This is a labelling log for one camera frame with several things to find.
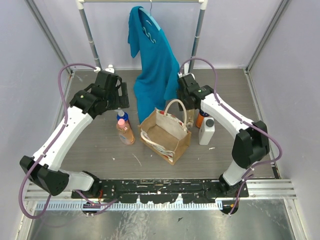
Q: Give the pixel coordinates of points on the white cap clear bottle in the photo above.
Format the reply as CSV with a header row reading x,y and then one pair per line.
x,y
190,116

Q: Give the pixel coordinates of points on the white slotted cable duct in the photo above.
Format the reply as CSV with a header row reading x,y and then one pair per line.
x,y
178,205

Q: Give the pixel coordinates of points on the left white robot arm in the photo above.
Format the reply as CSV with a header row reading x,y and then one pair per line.
x,y
44,167

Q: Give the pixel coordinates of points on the blue orange spray bottle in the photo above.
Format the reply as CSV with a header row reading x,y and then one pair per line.
x,y
200,118

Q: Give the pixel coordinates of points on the right aluminium frame post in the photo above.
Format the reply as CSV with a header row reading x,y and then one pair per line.
x,y
280,10

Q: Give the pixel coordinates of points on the white bottle grey cap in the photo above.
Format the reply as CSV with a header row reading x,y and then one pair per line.
x,y
206,131

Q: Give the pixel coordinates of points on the teal t-shirt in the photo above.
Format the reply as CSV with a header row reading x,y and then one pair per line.
x,y
158,80

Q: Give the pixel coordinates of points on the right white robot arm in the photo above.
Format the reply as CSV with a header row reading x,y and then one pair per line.
x,y
249,146

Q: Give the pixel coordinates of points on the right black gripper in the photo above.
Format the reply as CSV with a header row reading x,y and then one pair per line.
x,y
180,96

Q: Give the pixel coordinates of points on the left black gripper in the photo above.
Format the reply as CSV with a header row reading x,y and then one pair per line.
x,y
122,94

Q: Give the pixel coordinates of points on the left aluminium frame post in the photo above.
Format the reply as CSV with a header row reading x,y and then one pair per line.
x,y
46,30

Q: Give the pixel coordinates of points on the aluminium frame post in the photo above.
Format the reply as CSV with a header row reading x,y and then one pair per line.
x,y
46,30
280,10

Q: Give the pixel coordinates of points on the pink cap peach bottle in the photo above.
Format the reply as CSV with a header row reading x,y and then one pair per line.
x,y
125,132

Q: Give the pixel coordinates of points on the blue orange pump bottle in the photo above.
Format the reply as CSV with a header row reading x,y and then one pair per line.
x,y
122,117

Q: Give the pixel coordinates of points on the metal clothes rack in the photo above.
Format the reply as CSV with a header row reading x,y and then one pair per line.
x,y
202,9

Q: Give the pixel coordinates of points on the aluminium front rail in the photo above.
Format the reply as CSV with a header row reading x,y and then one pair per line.
x,y
257,189

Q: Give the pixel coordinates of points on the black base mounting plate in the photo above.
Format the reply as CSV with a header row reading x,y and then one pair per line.
x,y
160,191

